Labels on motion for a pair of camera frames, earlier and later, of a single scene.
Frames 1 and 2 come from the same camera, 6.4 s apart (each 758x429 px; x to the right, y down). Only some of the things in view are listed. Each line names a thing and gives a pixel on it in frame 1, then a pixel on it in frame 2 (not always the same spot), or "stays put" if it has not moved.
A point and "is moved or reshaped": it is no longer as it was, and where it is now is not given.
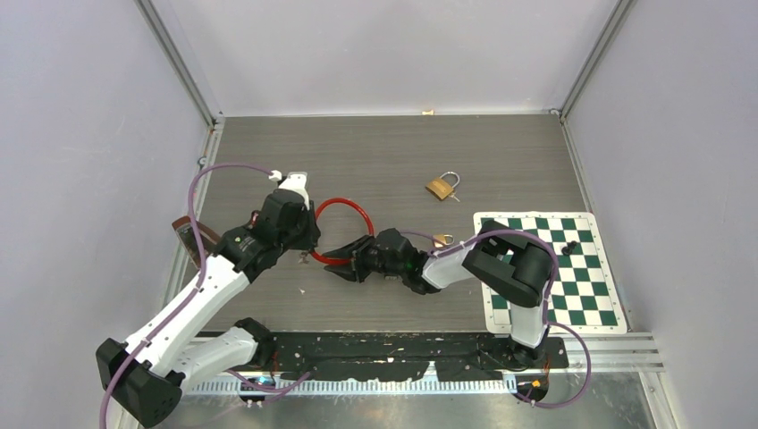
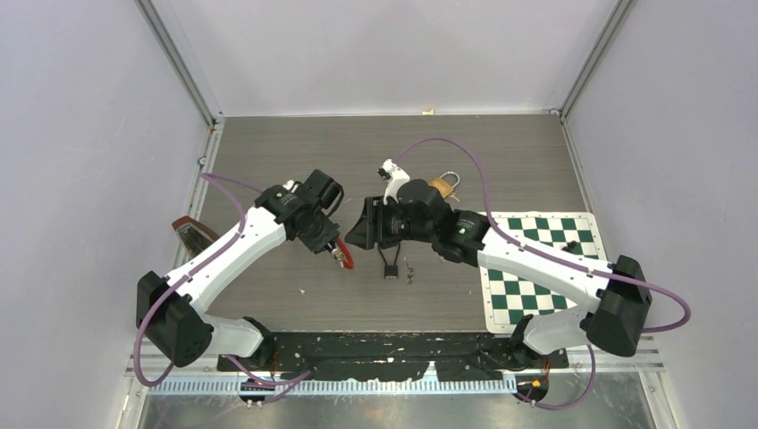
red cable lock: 327,261 is moved or reshaped
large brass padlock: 442,188 stays put
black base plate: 397,356 stays put
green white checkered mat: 584,297 stays put
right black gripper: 356,251 -> 370,231
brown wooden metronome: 184,228 stays put
